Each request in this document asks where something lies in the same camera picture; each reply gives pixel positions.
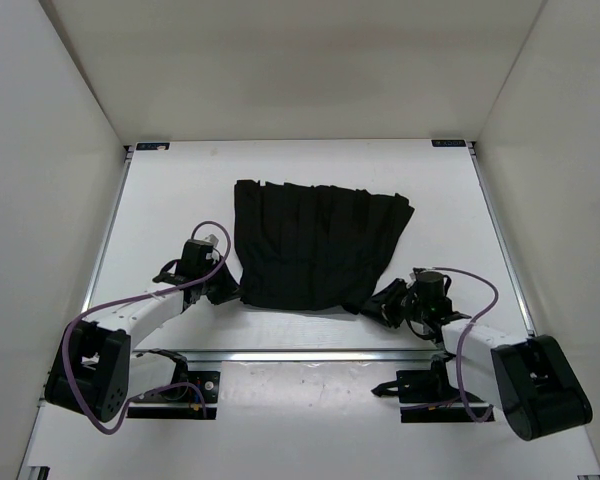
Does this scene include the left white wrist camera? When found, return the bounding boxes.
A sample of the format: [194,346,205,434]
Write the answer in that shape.
[202,234,221,262]

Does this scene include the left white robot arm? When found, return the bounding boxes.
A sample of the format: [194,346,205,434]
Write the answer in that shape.
[43,235,239,434]

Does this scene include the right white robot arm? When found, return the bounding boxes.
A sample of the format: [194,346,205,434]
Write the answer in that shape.
[361,267,593,441]

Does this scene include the black pleated skirt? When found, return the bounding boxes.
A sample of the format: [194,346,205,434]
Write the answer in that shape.
[234,180,415,314]

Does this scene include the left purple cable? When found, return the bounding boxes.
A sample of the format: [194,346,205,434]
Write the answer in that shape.
[60,220,231,436]

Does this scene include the left blue corner label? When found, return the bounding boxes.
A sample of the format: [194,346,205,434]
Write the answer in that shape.
[135,142,170,151]

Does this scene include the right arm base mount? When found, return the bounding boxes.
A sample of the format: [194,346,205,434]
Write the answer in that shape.
[371,355,495,424]

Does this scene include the right blue corner label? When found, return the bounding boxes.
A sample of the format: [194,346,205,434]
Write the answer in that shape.
[431,139,467,148]

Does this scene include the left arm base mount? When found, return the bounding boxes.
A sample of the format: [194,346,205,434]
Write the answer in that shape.
[126,349,221,420]

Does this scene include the blue corner label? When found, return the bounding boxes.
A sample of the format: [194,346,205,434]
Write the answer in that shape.
[431,139,467,148]
[135,142,170,151]

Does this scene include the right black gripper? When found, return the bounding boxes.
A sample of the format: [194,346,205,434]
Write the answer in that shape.
[357,279,428,329]

